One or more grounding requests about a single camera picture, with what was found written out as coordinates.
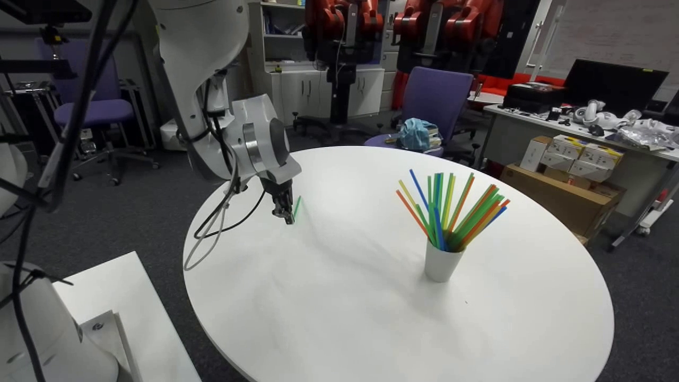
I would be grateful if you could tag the blue straw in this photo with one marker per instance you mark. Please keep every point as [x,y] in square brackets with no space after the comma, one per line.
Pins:
[430,205]

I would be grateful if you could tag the red robot machines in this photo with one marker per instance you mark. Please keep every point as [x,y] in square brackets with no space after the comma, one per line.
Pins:
[450,34]

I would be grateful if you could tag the white mug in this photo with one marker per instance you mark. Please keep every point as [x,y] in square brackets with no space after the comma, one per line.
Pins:
[440,264]

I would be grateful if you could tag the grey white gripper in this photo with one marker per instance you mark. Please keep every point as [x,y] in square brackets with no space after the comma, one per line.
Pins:
[261,150]

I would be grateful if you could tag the black monitor on desk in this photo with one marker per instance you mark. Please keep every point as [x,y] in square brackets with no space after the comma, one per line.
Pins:
[618,88]

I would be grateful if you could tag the purple office chair far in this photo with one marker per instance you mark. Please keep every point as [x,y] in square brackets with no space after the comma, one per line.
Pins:
[108,110]

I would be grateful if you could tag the white side table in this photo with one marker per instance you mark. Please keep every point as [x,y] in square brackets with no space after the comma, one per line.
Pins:
[123,287]

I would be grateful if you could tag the teal cloth on chair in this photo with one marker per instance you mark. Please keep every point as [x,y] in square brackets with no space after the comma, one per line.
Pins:
[419,134]

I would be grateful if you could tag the cardboard box under desk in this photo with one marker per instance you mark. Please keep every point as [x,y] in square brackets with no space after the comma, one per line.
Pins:
[582,208]

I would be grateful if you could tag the white desk with clutter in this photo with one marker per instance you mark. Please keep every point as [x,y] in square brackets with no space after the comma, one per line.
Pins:
[642,172]

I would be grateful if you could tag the purple office chair near table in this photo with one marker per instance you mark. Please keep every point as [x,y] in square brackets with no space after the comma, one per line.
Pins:
[435,96]

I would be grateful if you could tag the white boxes under desk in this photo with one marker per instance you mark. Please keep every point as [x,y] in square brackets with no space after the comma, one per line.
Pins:
[572,159]

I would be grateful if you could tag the white cabinet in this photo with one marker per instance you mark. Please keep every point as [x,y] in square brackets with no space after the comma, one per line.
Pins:
[300,88]

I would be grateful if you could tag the orange straw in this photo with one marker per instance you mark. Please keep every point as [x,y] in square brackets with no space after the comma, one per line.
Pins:
[413,214]

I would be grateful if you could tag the light green straw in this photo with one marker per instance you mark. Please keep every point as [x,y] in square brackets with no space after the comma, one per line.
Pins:
[475,218]

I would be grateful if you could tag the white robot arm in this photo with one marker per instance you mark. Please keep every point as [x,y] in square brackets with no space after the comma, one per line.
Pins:
[227,138]

